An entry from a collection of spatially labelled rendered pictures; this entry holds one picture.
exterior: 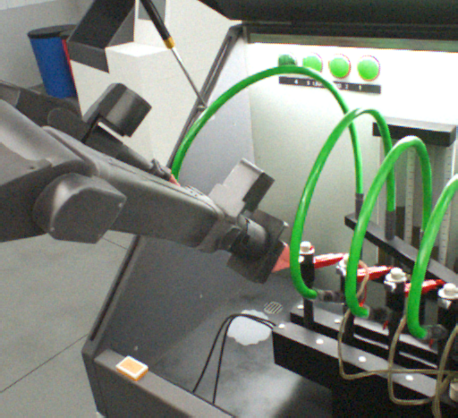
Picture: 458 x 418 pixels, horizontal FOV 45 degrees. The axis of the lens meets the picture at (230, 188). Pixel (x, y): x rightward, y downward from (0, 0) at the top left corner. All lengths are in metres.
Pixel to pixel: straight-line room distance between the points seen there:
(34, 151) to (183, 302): 0.92
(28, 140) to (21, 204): 0.04
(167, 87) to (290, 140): 2.50
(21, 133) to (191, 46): 3.40
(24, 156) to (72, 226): 0.05
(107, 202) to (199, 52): 3.42
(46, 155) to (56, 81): 6.58
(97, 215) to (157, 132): 3.35
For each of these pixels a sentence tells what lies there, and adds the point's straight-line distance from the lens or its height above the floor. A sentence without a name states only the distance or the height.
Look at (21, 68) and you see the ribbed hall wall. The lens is 7.83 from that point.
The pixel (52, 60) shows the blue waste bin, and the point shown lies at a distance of 6.86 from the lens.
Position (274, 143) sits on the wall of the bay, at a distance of 1.26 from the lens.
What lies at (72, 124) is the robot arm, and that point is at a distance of 0.81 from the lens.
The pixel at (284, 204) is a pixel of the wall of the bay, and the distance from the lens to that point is 1.32.
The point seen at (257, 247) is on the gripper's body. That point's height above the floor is 1.22.
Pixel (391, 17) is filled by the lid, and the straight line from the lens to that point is 1.06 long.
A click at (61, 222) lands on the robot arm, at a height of 1.49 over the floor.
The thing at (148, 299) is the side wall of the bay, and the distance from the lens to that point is 1.15.
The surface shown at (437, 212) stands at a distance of 0.72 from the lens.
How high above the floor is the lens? 1.64
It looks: 25 degrees down
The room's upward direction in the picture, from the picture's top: 6 degrees counter-clockwise
